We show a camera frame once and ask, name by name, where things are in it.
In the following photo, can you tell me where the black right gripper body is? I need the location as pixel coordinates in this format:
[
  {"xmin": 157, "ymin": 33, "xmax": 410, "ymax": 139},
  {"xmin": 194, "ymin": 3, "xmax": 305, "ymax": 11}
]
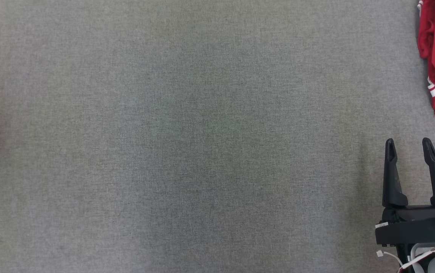
[{"xmin": 375, "ymin": 205, "xmax": 435, "ymax": 246}]

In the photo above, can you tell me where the red white twisted cable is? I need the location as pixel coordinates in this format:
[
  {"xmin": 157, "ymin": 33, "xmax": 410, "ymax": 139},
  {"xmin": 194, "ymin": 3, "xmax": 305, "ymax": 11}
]
[{"xmin": 399, "ymin": 243, "xmax": 435, "ymax": 271}]

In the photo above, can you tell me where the thin white cable with connector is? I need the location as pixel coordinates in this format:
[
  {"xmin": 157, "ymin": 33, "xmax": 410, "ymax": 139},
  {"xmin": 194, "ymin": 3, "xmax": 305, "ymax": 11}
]
[{"xmin": 376, "ymin": 250, "xmax": 404, "ymax": 270}]

